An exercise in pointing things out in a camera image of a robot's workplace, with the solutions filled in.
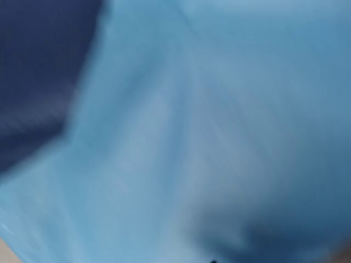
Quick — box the blue wrapping paper sheet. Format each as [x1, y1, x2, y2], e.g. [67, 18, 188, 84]
[1, 1, 350, 262]

